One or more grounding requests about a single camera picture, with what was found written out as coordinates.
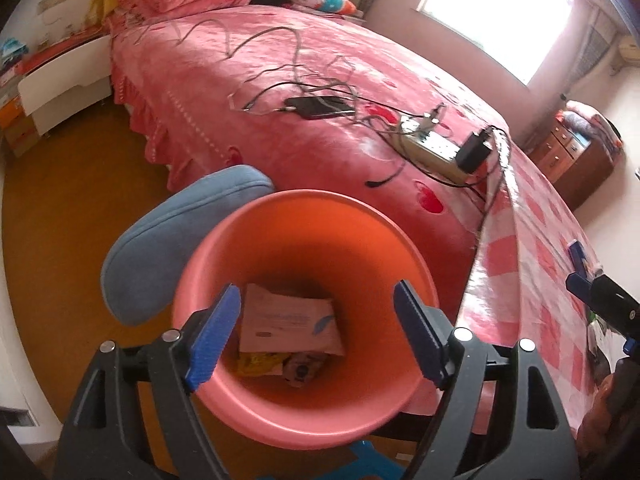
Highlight window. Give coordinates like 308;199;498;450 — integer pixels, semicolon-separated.
417;0;583;86

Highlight grey charging cable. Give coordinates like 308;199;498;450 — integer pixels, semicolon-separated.
175;17;361;126

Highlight brown wooden cabinet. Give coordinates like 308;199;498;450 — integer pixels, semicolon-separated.
530;115;623;211

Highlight blue grey chair cushion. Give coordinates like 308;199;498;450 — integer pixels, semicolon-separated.
100;165;276;328

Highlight black power adapter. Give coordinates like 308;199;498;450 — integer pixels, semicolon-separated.
456;129;493;173

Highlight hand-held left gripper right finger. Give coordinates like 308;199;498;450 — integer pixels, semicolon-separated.
393;279;586;480

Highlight colourful rolled quilt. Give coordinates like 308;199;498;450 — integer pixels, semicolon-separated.
280;0;358;17

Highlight white bedside cabinet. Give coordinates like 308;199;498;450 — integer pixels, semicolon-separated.
17;35;113;136

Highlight red snack packet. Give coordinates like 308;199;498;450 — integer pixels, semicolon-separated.
577;360;640;461

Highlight white air conditioner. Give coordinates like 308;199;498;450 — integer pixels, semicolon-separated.
612;35;640;68

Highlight blue plastic stool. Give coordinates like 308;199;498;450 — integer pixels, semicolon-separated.
332;440;406;480

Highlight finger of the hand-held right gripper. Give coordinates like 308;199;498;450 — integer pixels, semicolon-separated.
565;272;640;341
567;240;606;281

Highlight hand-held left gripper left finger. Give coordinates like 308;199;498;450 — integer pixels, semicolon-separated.
57;283;242;480

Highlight pink printed bed blanket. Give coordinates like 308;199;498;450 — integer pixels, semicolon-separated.
109;4;516;281

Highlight stack of folded blankets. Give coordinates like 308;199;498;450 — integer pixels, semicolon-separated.
557;100;626;153

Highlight orange cardboard boxes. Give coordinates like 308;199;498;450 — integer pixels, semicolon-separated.
0;67;38;158

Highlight black phone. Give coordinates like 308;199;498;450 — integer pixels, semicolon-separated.
285;95;357;122

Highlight white flattened paper box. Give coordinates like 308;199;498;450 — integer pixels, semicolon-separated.
237;282;346;358

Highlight orange plastic bin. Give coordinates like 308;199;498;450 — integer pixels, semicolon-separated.
171;189;441;451

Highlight yellow snack wrapper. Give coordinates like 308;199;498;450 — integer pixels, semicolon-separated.
236;351;291;378

